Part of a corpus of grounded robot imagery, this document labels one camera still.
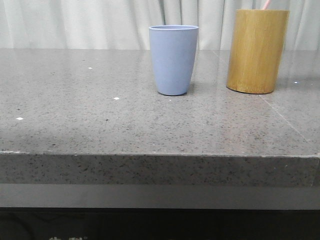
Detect blue plastic cup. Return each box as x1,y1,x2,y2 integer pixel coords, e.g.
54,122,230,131
149,25,199,96

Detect pink chopstick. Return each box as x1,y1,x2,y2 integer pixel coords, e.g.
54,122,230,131
261,0,271,10

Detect bamboo cylindrical holder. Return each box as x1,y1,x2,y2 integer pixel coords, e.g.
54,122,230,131
226,9,290,94

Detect white curtain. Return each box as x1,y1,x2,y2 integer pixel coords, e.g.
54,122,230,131
0,0,320,52

